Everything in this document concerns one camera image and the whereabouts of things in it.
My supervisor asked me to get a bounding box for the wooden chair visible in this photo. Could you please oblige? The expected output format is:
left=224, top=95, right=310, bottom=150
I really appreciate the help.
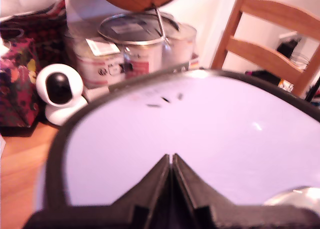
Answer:
left=210, top=0, right=320, bottom=98

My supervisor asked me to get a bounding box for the silver tin can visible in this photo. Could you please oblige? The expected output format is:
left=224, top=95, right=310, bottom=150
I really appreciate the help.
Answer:
left=161, top=22, right=199, bottom=70

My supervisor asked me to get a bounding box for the dark metal tin can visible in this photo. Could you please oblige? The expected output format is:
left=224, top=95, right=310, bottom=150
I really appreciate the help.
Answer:
left=62, top=26, right=87, bottom=74

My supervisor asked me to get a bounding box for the floral tissue box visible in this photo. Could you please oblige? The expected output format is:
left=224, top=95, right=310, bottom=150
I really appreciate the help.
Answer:
left=0, top=37, right=41, bottom=129

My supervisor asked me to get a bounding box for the flat white cardboard box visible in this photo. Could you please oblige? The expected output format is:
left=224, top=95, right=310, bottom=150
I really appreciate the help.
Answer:
left=83, top=83, right=112, bottom=103

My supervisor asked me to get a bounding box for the tin can with glass lid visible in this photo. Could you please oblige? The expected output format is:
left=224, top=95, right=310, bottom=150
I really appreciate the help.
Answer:
left=96, top=12, right=181, bottom=80

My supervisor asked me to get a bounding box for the white round security camera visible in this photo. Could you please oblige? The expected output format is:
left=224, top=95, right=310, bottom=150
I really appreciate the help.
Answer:
left=35, top=63, right=89, bottom=127

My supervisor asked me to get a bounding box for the metal globe stand rod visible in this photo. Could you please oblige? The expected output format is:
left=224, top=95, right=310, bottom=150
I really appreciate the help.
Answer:
left=151, top=3, right=172, bottom=49

